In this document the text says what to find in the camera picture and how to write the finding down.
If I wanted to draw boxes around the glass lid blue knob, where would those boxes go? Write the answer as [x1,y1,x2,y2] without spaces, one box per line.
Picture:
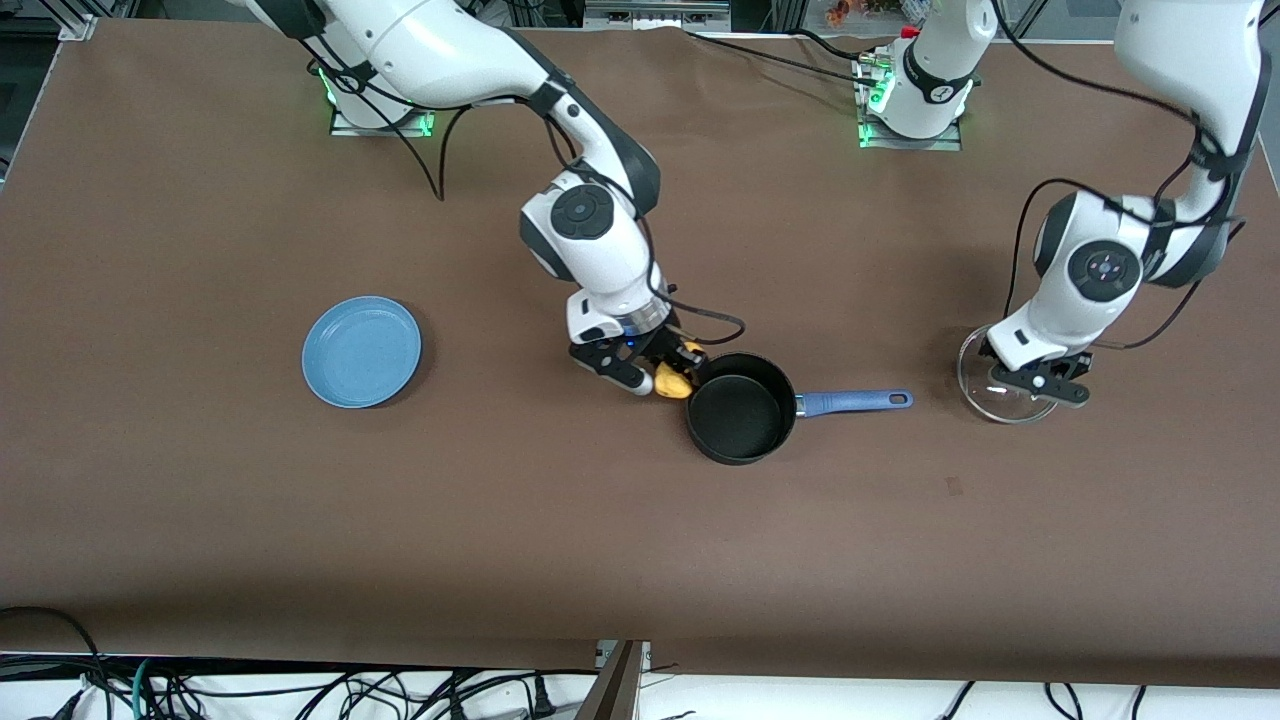
[957,322,1062,426]

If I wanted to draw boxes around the silver metal device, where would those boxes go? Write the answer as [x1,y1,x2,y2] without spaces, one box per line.
[584,0,732,31]

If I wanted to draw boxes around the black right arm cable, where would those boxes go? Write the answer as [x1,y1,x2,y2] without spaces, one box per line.
[305,40,747,347]

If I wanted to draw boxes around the aluminium frame corner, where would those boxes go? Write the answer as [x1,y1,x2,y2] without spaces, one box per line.
[55,0,102,41]

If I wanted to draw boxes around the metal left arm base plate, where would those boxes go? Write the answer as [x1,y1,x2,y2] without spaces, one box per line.
[857,50,963,151]

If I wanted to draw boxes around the short black cable on cloth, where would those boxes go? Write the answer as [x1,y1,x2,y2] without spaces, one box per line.
[790,28,883,63]

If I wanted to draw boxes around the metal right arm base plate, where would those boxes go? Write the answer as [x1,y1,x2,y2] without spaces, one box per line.
[330,60,439,138]

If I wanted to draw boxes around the brown table cover sheet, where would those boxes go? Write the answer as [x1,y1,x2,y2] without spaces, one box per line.
[0,18,1280,691]

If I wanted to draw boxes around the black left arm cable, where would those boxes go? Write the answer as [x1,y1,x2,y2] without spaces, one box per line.
[995,0,1248,353]

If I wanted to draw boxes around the blue round plate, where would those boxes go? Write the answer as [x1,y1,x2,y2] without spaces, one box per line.
[301,295,423,409]

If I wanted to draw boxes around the aluminium profile post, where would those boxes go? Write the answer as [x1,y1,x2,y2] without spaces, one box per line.
[574,640,652,720]

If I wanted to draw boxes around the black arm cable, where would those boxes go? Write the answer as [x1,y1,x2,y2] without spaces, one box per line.
[995,0,1248,353]
[305,40,747,347]

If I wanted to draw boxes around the black pot blue handle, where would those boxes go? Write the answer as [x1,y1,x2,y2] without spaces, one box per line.
[685,352,913,467]

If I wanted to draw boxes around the thick black floor cable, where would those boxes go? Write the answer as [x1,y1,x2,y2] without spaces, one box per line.
[0,606,107,720]

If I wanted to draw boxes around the long black cable on cloth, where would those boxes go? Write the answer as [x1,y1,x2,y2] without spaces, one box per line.
[685,28,886,86]

